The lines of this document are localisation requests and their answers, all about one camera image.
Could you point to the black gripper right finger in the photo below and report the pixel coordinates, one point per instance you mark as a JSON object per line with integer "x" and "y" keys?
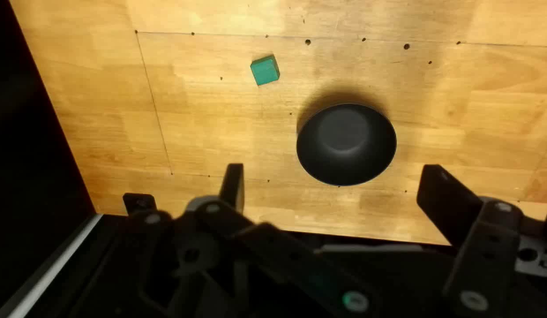
{"x": 479, "y": 235}

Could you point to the green block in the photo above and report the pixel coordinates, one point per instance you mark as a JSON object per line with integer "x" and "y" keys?
{"x": 265, "y": 69}

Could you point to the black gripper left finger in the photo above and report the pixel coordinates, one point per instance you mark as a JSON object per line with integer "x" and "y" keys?
{"x": 226, "y": 220}

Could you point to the black bowl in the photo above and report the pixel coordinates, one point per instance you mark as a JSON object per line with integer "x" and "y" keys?
{"x": 346, "y": 145}

